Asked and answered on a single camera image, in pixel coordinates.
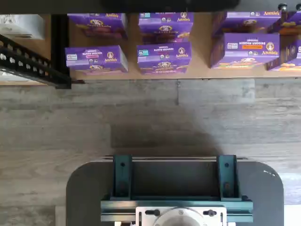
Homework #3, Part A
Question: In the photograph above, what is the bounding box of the teal aluminium mounting frame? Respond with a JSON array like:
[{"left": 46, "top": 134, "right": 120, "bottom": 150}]
[{"left": 101, "top": 154, "right": 253, "bottom": 223}]

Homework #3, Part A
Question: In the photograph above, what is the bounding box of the white plastic bin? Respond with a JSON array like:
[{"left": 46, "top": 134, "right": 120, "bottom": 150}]
[{"left": 0, "top": 14, "right": 46, "bottom": 40}]

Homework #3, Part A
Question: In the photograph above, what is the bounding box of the purple Annie's bunny grahams box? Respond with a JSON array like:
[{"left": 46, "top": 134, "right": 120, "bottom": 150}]
[
  {"left": 136, "top": 41, "right": 192, "bottom": 75},
  {"left": 64, "top": 45, "right": 129, "bottom": 75},
  {"left": 67, "top": 13, "right": 129, "bottom": 40},
  {"left": 138, "top": 12, "right": 195, "bottom": 44}
]

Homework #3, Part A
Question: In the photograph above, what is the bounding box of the grey rounded base plate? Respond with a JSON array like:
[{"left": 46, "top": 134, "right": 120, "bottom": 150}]
[{"left": 65, "top": 160, "right": 284, "bottom": 226}]

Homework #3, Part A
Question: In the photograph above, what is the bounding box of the purple Annie's hidden veggies box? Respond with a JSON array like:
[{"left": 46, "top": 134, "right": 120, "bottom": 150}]
[
  {"left": 212, "top": 10, "right": 282, "bottom": 36},
  {"left": 268, "top": 10, "right": 301, "bottom": 36},
  {"left": 266, "top": 39, "right": 301, "bottom": 72},
  {"left": 210, "top": 32, "right": 280, "bottom": 70}
]

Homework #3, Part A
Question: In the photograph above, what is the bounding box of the silver mounting plate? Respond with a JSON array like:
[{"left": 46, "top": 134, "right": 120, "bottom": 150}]
[{"left": 135, "top": 205, "right": 228, "bottom": 226}]

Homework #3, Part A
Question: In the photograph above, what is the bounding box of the black metal shelf rack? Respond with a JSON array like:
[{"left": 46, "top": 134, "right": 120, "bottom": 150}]
[{"left": 0, "top": 0, "right": 301, "bottom": 89}]

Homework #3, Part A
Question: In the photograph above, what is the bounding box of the wooden shelf board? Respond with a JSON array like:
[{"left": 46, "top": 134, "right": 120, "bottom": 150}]
[{"left": 68, "top": 13, "right": 301, "bottom": 80}]

